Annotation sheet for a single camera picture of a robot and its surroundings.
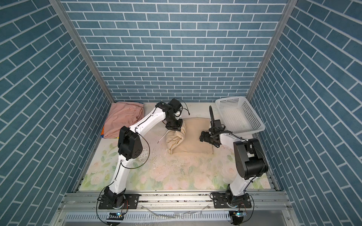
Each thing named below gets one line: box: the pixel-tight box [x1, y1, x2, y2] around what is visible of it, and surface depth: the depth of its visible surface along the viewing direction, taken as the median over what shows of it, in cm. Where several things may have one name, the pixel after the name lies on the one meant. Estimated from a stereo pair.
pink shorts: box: [103, 101, 145, 139], surface depth 102 cm
